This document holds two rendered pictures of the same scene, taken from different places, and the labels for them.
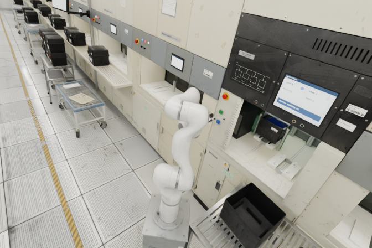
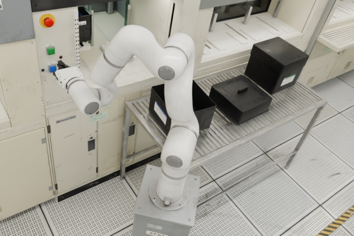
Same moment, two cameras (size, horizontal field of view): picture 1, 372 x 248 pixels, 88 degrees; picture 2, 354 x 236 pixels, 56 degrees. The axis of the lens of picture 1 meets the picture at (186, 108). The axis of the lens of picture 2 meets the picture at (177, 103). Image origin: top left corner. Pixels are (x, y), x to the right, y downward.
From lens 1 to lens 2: 1.21 m
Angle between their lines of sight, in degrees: 70
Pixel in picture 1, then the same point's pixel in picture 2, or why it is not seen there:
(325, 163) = (192, 9)
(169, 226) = (185, 192)
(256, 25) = not seen: outside the picture
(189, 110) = (189, 48)
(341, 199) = (201, 29)
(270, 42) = not seen: outside the picture
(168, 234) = (193, 195)
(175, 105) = (182, 56)
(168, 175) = (191, 140)
